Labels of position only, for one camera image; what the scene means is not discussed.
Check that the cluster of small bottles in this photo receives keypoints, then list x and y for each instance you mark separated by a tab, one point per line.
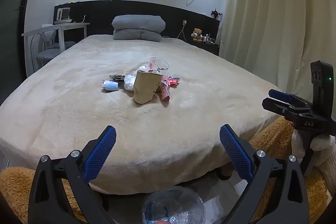
209	39

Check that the brown paper cup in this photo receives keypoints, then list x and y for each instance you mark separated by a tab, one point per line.
144	87

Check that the person's right forearm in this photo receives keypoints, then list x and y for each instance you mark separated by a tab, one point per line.
328	174

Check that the white chair grey cushion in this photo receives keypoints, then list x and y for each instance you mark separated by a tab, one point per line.
67	44
48	54

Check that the black headboard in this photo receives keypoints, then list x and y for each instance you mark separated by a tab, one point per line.
99	16

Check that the pink drink carton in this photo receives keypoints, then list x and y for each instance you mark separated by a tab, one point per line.
164	90

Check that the red snack wrapper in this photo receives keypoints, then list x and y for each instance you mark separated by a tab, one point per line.
174	81

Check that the bin with clear bag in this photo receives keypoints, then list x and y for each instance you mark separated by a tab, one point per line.
173	205

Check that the brown teddy bear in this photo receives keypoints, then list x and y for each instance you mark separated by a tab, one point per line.
197	35

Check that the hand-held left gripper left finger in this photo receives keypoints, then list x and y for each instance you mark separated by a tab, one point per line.
101	153

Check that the white wrapper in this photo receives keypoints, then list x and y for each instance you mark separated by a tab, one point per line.
129	82

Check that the dark glass door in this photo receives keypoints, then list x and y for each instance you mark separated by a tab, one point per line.
25	3

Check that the dark snack wrapper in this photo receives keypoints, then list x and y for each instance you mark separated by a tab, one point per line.
118	78

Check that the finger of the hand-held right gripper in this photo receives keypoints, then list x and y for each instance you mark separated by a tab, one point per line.
275	106
279	95

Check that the beige plush blanket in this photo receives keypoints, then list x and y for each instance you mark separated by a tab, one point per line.
78	98

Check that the white electric kettle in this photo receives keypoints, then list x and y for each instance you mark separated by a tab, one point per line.
63	14

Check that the person's right hand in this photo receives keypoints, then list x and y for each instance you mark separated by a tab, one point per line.
298	142

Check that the grey folded pillows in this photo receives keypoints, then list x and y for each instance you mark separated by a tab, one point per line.
139	24

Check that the cream curtain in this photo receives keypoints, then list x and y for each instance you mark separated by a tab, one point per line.
275	16

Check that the white tray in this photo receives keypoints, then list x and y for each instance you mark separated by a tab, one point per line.
63	22

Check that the white table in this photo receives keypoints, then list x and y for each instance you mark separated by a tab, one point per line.
61	27

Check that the black plant ornament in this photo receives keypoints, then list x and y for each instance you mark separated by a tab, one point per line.
216	14

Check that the clear plastic cup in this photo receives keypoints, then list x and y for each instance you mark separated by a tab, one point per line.
158	65

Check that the white tissue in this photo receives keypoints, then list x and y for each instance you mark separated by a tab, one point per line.
143	68

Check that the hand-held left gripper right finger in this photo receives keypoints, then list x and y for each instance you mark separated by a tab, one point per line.
236	153

